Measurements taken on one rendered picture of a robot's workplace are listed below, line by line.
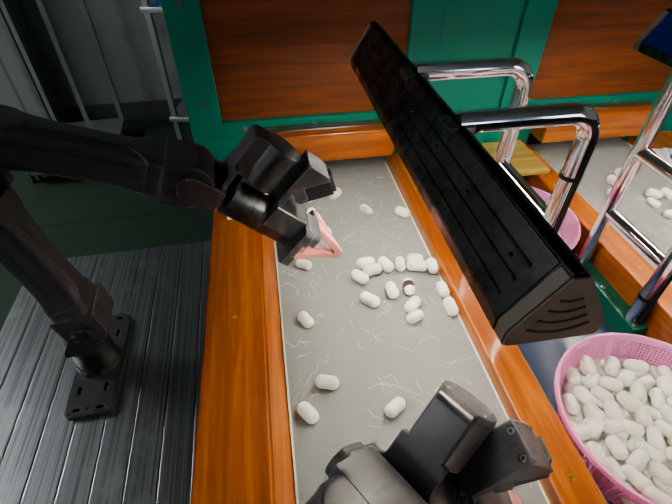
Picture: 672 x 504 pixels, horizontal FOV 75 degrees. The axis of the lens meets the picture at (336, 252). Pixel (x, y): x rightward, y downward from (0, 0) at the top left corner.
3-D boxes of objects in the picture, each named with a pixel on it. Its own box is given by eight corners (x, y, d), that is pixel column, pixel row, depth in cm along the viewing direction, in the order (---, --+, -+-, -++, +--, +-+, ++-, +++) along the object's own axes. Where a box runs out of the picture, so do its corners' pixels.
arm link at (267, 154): (295, 140, 61) (219, 90, 54) (305, 172, 55) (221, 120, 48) (249, 199, 65) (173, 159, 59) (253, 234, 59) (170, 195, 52)
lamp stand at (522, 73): (405, 375, 72) (453, 123, 43) (377, 289, 87) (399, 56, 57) (512, 360, 75) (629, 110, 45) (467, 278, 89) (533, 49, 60)
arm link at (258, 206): (279, 182, 62) (237, 156, 59) (283, 203, 58) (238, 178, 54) (252, 215, 65) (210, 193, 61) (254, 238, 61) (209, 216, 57)
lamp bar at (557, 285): (500, 350, 33) (529, 282, 28) (349, 65, 78) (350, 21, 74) (598, 336, 34) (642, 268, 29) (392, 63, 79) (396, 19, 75)
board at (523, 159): (413, 186, 99) (414, 181, 98) (396, 153, 110) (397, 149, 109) (548, 173, 103) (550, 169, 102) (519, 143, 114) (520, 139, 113)
